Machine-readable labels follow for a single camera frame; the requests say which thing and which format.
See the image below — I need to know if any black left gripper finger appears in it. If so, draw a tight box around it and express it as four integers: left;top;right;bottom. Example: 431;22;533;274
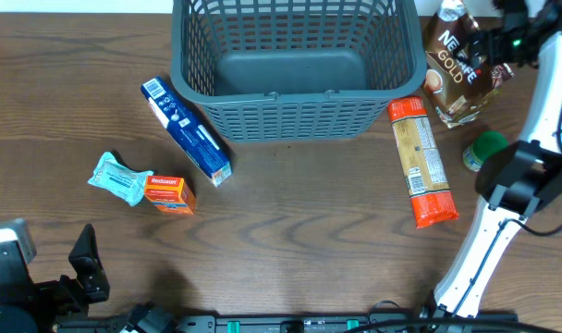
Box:
68;224;110;303
0;218;37;278

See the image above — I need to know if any brown Nescafe Gold bag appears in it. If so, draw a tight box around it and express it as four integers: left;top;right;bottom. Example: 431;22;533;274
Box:
422;0;514;129

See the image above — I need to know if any grey plastic basket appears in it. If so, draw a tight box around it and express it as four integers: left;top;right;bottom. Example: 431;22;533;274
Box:
170;0;426;142

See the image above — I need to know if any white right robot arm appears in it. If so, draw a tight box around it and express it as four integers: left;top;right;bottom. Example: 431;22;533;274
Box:
424;1;562;318

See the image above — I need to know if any light teal wipes packet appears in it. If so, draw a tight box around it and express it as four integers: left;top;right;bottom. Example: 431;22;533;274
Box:
88;152;153;206

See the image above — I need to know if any orange Redoxon box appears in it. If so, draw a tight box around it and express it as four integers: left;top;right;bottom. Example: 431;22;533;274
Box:
144;176;196;215

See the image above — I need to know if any green lid spice jar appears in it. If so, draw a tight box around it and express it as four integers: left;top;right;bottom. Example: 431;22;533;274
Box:
462;130;508;172

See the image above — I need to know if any blue toothpaste box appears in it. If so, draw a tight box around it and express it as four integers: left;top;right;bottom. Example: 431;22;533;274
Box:
140;77;232;187

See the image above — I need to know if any orange tan biscuit packet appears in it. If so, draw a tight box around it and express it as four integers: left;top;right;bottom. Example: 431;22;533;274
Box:
387;96;458;228

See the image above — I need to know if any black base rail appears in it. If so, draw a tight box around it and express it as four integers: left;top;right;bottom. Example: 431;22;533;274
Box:
56;300;520;333

